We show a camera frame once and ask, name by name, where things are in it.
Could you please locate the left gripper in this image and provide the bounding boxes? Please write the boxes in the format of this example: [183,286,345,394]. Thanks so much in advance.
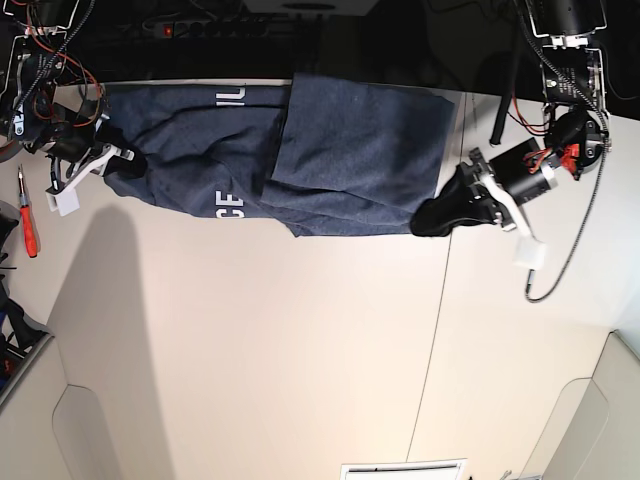
[410,138,557,238]

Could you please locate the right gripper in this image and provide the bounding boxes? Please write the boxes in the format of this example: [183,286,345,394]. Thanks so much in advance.
[29,103,148,180]

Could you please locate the blue grey t-shirt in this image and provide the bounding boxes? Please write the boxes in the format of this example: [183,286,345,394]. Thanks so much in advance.
[105,74,458,237]

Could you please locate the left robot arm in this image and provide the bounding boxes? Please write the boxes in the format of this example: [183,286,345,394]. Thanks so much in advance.
[410,1,610,237]

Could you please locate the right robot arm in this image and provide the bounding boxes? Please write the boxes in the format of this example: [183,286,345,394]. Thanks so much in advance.
[1,1,147,184]

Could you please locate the red grey pliers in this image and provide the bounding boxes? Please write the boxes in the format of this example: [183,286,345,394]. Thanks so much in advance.
[0,140,23,163]

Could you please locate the black power strip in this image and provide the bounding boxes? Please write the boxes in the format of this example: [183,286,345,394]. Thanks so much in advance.
[142,19,268,40]

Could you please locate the dark clutter at left edge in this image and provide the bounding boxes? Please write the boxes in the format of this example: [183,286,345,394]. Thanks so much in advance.
[1,201,51,395]

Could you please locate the orange handled screwdriver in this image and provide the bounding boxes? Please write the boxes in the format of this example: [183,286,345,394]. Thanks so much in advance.
[18,165,38,258]

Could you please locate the braided camera cable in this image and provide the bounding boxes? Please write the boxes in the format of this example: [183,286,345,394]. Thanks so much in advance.
[9,0,99,116]
[517,0,614,304]

